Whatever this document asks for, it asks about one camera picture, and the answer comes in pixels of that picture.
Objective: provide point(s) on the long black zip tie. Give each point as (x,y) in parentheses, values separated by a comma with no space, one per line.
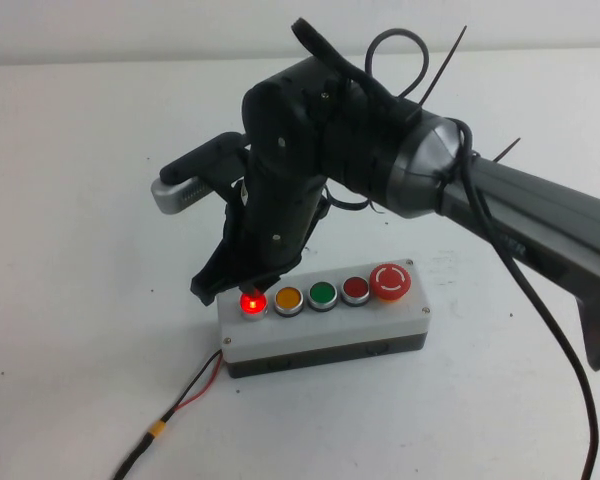
(442,65)

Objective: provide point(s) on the short black zip tie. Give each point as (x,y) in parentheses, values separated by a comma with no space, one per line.
(507,150)

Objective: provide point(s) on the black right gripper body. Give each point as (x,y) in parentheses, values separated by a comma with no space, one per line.
(275,200)

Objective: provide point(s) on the red emergency stop button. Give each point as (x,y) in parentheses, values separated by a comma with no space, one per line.
(390,280)

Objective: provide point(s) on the yellow push button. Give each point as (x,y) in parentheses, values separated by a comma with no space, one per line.
(288,298)

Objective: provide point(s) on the grey button switch box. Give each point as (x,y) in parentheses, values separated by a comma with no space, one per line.
(325,330)

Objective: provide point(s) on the red lamp push button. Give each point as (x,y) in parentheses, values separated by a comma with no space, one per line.
(253,305)

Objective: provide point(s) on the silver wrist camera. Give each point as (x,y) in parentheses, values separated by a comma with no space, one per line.
(177,197)

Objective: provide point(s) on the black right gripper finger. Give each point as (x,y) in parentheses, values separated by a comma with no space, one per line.
(260,286)
(215,280)

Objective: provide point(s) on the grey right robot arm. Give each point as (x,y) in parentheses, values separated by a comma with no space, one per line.
(530,210)

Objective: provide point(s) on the dark red push button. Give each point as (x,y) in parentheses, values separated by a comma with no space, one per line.
(356,288)

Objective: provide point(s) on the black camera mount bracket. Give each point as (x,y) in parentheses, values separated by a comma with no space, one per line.
(205,157)

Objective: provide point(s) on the green push button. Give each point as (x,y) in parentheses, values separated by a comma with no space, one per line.
(322,293)

